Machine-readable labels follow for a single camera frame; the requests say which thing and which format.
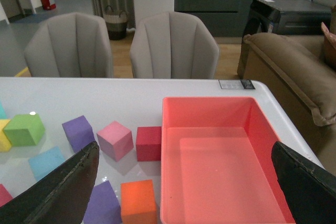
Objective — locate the pink foam block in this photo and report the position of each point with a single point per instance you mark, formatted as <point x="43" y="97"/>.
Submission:
<point x="115" y="140"/>

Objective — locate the grey chair right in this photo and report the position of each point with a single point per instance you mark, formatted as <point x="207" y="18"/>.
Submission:
<point x="173" y="45"/>

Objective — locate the green foam block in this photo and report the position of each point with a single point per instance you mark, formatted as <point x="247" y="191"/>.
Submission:
<point x="25" y="130"/>

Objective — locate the pink cushion on sofa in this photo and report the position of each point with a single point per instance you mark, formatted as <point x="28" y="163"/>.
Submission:
<point x="329" y="46"/>

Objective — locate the red plastic bin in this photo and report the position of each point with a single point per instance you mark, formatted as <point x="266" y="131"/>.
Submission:
<point x="216" y="163"/>

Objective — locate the black appliance cabinet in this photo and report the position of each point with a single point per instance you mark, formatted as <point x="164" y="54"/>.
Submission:
<point x="286" y="17"/>

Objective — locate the magenta foam block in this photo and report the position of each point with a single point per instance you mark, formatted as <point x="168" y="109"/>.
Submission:
<point x="5" y="196"/>

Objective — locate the red foam block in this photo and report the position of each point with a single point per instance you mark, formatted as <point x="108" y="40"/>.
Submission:
<point x="148" y="143"/>

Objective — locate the yellow foam block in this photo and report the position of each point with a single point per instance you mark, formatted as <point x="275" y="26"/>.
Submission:
<point x="5" y="144"/>

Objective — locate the light blue foam block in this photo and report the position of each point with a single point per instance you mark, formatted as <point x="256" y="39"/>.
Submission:
<point x="44" y="163"/>

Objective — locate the orange foam block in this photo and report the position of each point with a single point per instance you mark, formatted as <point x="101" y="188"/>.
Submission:
<point x="138" y="202"/>

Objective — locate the purple foam block far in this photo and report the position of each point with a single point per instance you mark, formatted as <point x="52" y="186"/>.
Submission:
<point x="79" y="133"/>

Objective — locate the label sticker on table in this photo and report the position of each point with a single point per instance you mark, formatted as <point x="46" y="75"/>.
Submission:
<point x="236" y="84"/>

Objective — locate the grey chair left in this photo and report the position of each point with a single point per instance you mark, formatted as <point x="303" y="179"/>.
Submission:
<point x="73" y="45"/>

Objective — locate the grey chair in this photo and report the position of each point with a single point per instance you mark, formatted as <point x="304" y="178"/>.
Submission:
<point x="73" y="45"/>
<point x="173" y="45"/>

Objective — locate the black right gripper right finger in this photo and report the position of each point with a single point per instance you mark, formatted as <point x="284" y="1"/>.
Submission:
<point x="309" y="190"/>

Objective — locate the woven basket with handles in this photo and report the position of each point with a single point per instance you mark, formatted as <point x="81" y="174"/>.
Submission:
<point x="116" y="22"/>

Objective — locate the brown sofa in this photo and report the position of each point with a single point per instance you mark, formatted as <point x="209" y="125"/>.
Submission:
<point x="294" y="69"/>

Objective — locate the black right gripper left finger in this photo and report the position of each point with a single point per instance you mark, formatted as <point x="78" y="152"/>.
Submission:
<point x="60" y="197"/>

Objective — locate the teal plastic bin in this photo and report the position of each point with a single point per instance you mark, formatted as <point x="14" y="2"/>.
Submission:
<point x="2" y="112"/>

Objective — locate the purple foam block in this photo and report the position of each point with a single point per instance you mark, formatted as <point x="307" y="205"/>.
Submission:
<point x="79" y="133"/>
<point x="103" y="206"/>

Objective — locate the purple foam block near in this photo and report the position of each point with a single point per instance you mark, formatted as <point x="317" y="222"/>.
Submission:
<point x="103" y="206"/>

